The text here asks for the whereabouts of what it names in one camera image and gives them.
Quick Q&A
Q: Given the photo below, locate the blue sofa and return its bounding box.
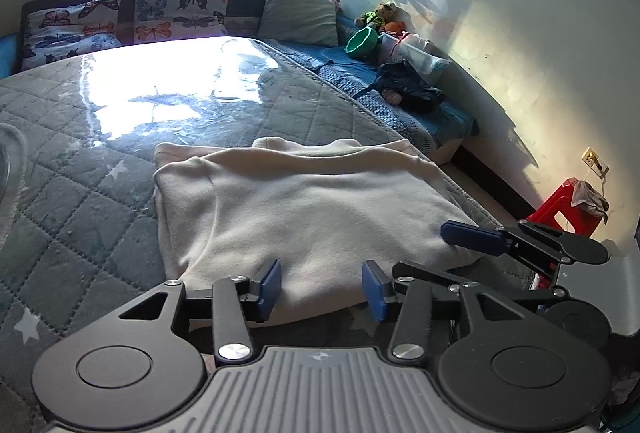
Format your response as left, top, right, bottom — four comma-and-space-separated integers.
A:
0, 0, 481, 164

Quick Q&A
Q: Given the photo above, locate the cream long-sleeved garment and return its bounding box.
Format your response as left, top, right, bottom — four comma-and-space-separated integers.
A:
152, 137, 483, 324

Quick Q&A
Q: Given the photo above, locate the grey pillow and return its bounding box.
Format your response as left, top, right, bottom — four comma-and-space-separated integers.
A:
257, 0, 340, 48

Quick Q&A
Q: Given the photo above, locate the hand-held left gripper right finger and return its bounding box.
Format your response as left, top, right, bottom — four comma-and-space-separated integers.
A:
361, 260, 531, 364

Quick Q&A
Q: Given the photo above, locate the teddy bear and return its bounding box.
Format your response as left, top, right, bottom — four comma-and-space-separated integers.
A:
355, 2, 398, 31

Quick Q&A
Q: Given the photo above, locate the blue patterned sofa cover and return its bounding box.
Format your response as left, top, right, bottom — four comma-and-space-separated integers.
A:
260, 38, 476, 154

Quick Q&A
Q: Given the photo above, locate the crumpled beige rag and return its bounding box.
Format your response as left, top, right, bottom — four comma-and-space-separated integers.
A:
570, 180, 611, 224

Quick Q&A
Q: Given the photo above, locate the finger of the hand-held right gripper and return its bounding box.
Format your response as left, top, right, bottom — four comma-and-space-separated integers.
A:
392, 262, 571, 314
440, 220, 576, 270

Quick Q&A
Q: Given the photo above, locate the red plastic stool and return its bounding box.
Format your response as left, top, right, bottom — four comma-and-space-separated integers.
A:
525, 178, 601, 239

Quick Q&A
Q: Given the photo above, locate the dark blue bag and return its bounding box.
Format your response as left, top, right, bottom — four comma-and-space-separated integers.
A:
352, 60, 446, 111

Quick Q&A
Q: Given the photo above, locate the green bowl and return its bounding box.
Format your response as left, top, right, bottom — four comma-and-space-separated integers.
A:
345, 26, 379, 60

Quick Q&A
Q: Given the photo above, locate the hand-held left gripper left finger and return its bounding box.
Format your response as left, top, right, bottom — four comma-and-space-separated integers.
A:
120, 258, 282, 364

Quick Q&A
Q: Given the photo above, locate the wall socket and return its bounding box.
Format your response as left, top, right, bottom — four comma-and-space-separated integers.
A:
581, 147, 611, 178

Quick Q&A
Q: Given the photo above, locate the clear plastic bin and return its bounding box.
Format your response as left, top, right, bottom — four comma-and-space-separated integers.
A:
377, 33, 451, 86

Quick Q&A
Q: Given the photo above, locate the butterfly print cushion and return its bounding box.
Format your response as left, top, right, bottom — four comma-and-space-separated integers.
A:
20, 0, 123, 71
132, 0, 232, 44

